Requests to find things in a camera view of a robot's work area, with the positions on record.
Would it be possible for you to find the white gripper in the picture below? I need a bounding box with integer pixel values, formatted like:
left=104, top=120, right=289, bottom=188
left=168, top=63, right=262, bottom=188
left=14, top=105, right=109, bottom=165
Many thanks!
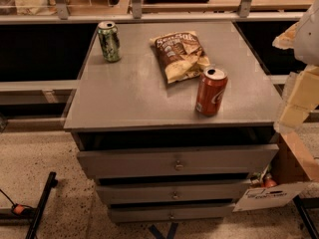
left=272, top=0, right=319, bottom=133

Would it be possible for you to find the red coke can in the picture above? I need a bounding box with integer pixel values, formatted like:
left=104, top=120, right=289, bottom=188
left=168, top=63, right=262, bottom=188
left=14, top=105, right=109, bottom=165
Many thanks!
left=195, top=67, right=228, bottom=116

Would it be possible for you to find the green soda can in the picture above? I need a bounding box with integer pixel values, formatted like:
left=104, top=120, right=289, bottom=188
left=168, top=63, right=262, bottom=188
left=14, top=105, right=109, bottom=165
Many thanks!
left=98, top=21, right=121, bottom=63

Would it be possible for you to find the cardboard box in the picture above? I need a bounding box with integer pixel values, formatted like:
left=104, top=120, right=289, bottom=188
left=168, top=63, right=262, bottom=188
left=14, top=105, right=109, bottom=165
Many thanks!
left=234, top=132, right=319, bottom=212

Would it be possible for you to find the top grey drawer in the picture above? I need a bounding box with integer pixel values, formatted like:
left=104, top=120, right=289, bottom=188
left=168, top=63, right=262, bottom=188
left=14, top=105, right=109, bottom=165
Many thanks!
left=77, top=144, right=279, bottom=178

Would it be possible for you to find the grey drawer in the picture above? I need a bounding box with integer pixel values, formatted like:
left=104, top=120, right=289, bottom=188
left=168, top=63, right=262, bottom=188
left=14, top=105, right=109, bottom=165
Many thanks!
left=108, top=203, right=235, bottom=223
left=96, top=179, right=249, bottom=205
left=77, top=144, right=279, bottom=178

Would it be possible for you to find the brown chip bag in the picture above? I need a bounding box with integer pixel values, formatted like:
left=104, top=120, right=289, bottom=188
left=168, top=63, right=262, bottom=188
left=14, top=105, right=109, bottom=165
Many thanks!
left=150, top=31, right=210, bottom=84

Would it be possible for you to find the orange bottle in box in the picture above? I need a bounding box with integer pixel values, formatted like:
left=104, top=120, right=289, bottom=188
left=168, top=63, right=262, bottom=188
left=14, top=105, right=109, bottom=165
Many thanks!
left=263, top=173, right=277, bottom=188

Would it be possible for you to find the black stand leg right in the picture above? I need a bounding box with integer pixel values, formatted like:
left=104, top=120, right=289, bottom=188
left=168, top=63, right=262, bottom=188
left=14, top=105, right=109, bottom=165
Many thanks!
left=293, top=195, right=319, bottom=239

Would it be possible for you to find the black stand leg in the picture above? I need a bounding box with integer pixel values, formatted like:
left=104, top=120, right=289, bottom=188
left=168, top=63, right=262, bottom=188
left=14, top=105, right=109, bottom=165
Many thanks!
left=293, top=195, right=319, bottom=239
left=25, top=171, right=58, bottom=239

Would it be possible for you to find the middle grey drawer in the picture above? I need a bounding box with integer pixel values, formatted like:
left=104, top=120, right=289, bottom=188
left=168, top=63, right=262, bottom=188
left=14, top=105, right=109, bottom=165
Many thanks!
left=96, top=179, right=249, bottom=205

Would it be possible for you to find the grey drawer cabinet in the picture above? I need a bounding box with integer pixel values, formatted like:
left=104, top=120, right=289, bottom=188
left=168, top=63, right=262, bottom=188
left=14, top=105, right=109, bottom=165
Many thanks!
left=64, top=22, right=280, bottom=210

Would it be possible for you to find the bottom grey drawer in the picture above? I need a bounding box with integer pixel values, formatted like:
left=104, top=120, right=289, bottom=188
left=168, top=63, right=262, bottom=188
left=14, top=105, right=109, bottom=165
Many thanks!
left=108, top=203, right=235, bottom=223

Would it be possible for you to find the black stand leg left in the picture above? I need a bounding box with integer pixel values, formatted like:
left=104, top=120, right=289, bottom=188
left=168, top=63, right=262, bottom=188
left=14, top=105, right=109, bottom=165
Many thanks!
left=25, top=171, right=58, bottom=239

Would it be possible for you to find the metal railing frame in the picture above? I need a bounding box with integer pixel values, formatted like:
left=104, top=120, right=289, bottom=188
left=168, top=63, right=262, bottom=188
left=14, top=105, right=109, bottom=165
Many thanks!
left=0, top=0, right=317, bottom=25

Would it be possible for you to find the black cable orange clip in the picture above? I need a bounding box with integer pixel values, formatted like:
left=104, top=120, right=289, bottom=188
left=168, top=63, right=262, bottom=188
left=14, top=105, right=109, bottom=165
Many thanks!
left=0, top=189, right=35, bottom=219

